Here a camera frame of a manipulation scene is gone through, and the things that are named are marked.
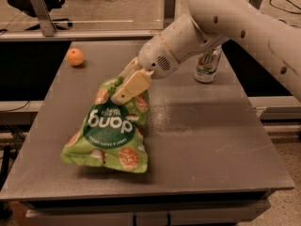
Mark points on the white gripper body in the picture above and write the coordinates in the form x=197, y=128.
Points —
x=155, y=56

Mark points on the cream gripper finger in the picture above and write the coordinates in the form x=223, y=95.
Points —
x=130, y=68
x=133, y=85

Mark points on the green rice chip bag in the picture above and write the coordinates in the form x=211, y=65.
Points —
x=111, y=135

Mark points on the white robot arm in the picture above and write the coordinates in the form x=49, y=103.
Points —
x=206, y=25

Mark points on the white green soda can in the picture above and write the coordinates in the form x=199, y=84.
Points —
x=207, y=65

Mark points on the orange fruit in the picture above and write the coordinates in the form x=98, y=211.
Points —
x=75, y=57

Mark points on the black office chair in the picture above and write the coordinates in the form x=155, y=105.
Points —
x=26, y=7

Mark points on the metal barrier rail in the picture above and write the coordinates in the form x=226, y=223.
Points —
x=78, y=35

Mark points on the middle metal rail bracket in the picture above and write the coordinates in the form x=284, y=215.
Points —
x=169, y=12

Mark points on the left metal rail bracket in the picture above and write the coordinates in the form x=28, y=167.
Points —
x=46, y=25

